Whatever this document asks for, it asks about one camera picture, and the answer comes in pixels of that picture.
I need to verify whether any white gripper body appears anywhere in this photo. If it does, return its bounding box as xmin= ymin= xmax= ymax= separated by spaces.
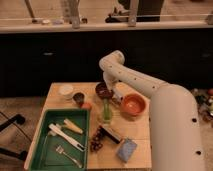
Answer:
xmin=103 ymin=72 xmax=123 ymax=101

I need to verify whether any purple bowl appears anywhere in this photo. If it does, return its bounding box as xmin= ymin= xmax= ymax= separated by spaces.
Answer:
xmin=95 ymin=82 xmax=113 ymax=99

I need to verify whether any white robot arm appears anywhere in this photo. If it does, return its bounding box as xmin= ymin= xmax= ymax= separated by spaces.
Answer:
xmin=99 ymin=50 xmax=206 ymax=171

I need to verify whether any orange bowl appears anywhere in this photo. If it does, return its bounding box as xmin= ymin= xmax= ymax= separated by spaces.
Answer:
xmin=120 ymin=93 xmax=146 ymax=116

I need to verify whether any orange fruit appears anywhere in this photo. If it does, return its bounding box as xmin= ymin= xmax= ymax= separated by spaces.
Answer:
xmin=81 ymin=102 xmax=92 ymax=111

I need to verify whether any green bottle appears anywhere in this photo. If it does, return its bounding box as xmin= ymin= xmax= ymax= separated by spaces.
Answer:
xmin=103 ymin=99 xmax=112 ymax=123

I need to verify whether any white cup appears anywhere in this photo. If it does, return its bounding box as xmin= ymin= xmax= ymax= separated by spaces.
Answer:
xmin=59 ymin=85 xmax=74 ymax=100

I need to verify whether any black brush block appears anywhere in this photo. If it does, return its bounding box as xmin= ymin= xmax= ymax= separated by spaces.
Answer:
xmin=101 ymin=125 xmax=122 ymax=144

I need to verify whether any yellow corn cob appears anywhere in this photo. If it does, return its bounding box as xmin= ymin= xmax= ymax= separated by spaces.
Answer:
xmin=64 ymin=119 xmax=83 ymax=134

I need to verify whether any bunch of dark grapes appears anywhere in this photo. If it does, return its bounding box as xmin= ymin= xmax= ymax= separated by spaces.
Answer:
xmin=90 ymin=127 xmax=104 ymax=152

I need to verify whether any blue sponge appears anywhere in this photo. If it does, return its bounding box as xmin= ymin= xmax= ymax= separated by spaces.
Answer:
xmin=116 ymin=138 xmax=137 ymax=163

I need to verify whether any white spatula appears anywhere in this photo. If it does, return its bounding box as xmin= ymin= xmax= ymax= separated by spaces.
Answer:
xmin=49 ymin=124 xmax=85 ymax=152

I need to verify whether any silver fork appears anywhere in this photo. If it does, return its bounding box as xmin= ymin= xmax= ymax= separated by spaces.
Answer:
xmin=56 ymin=145 xmax=82 ymax=168

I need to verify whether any black chair base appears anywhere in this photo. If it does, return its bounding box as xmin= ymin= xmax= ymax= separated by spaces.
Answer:
xmin=0 ymin=111 xmax=28 ymax=161

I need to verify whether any green plastic tray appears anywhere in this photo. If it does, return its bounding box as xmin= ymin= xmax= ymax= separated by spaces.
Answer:
xmin=29 ymin=109 xmax=90 ymax=171

